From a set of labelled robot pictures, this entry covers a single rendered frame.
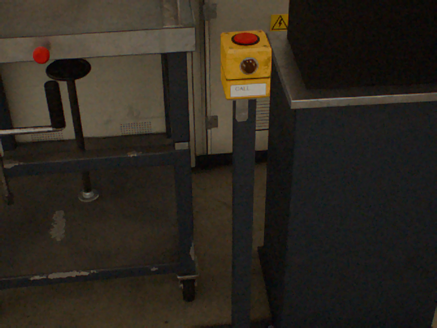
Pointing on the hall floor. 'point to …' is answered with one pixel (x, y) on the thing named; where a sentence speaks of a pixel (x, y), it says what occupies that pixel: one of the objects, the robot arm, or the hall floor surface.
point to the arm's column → (351, 214)
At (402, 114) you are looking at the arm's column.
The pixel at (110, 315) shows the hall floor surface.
